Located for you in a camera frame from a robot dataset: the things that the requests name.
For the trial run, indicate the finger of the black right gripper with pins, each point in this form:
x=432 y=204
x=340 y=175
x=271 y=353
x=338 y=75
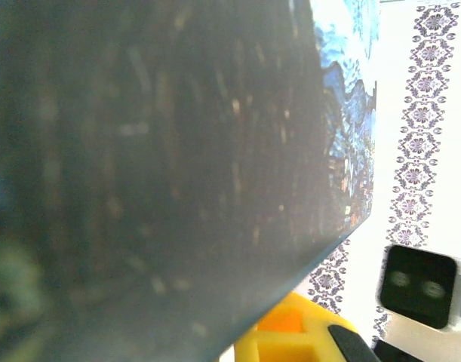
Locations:
x=352 y=345

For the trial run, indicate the yellow plastic block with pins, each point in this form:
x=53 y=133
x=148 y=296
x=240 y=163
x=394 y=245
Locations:
x=286 y=339

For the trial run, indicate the blue painting print box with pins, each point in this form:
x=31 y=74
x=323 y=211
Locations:
x=158 y=169

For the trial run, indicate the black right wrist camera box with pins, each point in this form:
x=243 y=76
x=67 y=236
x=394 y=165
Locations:
x=418 y=286

